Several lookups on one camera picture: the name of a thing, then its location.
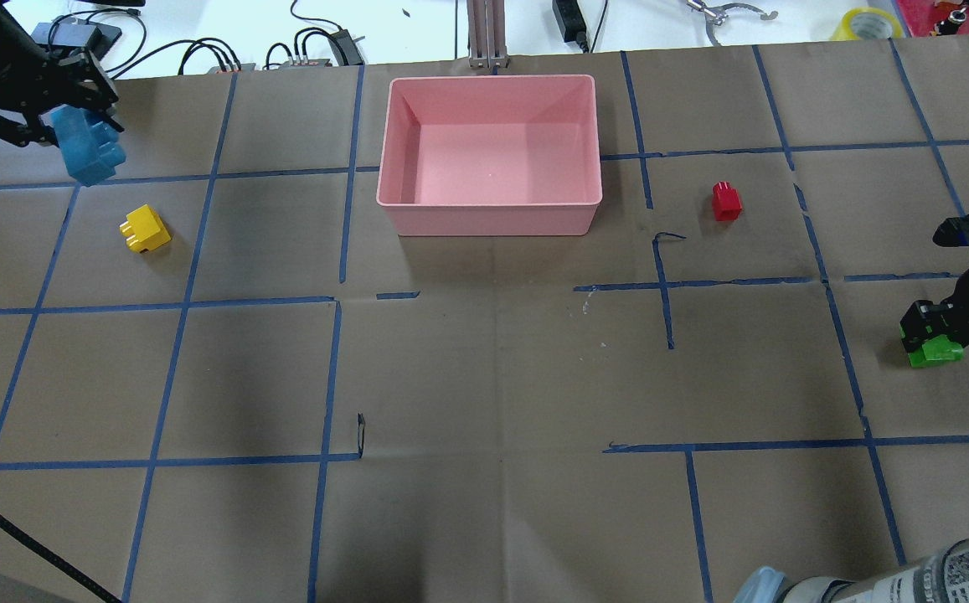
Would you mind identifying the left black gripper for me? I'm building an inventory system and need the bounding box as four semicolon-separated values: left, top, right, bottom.
0;17;125;147

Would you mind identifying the green toy block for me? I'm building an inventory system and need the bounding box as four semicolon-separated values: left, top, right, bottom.
901;331;964;368

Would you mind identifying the blue toy block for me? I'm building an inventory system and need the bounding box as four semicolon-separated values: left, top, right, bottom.
50;106;126;187

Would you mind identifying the yellow toy block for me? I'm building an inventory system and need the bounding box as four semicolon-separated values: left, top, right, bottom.
119;204;173;255

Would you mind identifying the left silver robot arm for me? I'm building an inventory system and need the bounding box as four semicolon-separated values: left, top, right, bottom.
0;1;125;147

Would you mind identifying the pink plastic box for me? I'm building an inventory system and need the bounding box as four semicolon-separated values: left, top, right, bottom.
376;74;603;237

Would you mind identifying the black device on desk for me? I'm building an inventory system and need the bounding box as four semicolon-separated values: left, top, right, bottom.
31;17;123;60

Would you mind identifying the red toy block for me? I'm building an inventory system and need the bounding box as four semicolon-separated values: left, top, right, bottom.
711;182;744;223

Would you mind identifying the yellow tape roll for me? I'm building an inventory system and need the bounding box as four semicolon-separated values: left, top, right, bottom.
829;7;905;41

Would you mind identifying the brown paper table cover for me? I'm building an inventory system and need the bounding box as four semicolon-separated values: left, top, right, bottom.
0;37;969;602

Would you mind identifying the black power adapter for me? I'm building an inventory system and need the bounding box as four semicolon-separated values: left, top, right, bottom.
550;0;590;54

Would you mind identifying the black cable hub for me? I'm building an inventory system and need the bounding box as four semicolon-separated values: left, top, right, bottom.
327;29;365;66

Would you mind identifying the aluminium frame post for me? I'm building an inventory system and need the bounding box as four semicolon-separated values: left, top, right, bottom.
467;0;508;71

